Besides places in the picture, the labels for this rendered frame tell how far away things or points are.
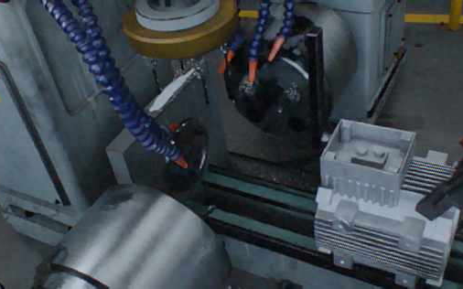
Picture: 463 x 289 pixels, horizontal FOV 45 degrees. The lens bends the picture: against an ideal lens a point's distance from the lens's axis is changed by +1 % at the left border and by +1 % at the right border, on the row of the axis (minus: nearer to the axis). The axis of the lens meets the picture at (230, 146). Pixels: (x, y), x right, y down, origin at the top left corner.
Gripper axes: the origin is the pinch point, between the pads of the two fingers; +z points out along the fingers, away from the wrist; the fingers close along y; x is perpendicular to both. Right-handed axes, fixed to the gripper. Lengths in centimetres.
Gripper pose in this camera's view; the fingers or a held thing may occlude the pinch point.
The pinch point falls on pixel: (438, 201)
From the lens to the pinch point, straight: 83.9
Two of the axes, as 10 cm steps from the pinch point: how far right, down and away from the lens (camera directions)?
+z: -3.2, 5.4, 7.8
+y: -4.7, 6.2, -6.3
